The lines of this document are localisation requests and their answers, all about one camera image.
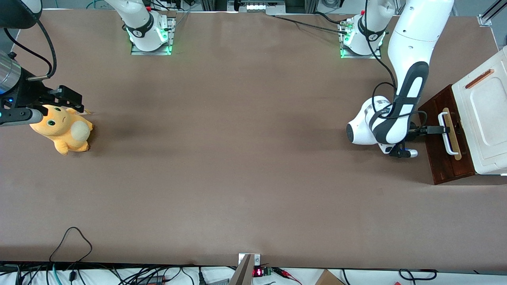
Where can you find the brown cardboard box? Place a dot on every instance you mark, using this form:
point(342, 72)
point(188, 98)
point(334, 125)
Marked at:
point(328, 279)

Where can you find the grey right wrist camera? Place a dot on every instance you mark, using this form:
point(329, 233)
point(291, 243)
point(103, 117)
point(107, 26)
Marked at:
point(20, 116)

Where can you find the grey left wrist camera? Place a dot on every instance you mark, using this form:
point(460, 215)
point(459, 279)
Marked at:
point(402, 152)

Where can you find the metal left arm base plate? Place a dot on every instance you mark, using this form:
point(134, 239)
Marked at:
point(374, 56)

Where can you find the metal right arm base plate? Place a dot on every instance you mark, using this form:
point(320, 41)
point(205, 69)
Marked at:
point(166, 35)

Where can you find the orange plush toy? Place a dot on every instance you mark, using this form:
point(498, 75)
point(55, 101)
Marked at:
point(63, 130)

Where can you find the silver bracket with grey beam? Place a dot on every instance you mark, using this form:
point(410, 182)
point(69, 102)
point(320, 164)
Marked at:
point(247, 263)

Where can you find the aluminium frame profile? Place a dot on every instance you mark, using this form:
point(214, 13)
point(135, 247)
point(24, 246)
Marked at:
point(489, 16)

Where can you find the plain dark wooden drawer front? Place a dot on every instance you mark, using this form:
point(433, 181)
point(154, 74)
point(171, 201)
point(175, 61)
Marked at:
point(429, 122)

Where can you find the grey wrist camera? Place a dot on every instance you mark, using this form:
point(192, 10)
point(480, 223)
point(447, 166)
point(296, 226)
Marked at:
point(20, 116)
point(402, 152)

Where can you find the dark wooden drawer cabinet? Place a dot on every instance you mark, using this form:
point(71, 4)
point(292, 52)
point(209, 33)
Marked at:
point(455, 180)

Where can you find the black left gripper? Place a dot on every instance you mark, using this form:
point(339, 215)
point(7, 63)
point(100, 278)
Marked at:
point(414, 130)

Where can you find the red digit display board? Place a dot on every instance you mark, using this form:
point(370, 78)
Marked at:
point(259, 272)

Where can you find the orange strip on white box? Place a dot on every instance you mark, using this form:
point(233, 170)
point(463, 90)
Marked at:
point(479, 79)

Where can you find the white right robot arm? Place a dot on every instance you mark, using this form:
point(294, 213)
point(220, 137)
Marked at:
point(138, 23)

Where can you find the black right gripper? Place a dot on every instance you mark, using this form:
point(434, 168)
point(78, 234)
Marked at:
point(28, 95)

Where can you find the red clip leads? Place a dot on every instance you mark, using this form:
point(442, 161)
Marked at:
point(287, 275)

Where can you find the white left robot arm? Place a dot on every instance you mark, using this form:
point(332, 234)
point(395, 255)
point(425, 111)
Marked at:
point(412, 39)

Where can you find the white light bar device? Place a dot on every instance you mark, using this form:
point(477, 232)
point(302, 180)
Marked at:
point(257, 6)

